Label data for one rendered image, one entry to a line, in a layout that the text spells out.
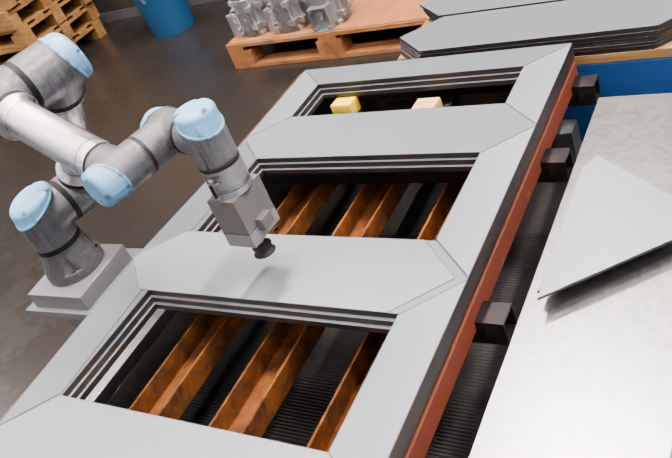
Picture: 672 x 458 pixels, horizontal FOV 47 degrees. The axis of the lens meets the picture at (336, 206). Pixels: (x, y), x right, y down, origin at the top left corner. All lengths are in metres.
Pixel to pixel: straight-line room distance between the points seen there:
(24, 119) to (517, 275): 1.04
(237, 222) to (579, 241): 0.59
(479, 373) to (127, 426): 0.66
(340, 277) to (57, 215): 0.83
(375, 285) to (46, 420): 0.61
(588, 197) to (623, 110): 0.35
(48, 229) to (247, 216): 0.72
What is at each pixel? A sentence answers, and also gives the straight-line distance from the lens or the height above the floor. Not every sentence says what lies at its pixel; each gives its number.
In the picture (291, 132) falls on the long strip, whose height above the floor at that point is 0.85.
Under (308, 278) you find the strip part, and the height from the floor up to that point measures 0.85.
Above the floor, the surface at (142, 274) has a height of 0.85.
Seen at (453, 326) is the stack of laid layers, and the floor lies 0.83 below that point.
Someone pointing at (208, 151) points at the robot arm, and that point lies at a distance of 1.29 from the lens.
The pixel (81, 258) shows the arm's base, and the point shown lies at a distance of 2.00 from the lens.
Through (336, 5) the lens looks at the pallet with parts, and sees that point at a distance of 4.37.
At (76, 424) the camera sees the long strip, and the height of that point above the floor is 0.85.
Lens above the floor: 1.68
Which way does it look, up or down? 32 degrees down
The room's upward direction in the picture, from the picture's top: 23 degrees counter-clockwise
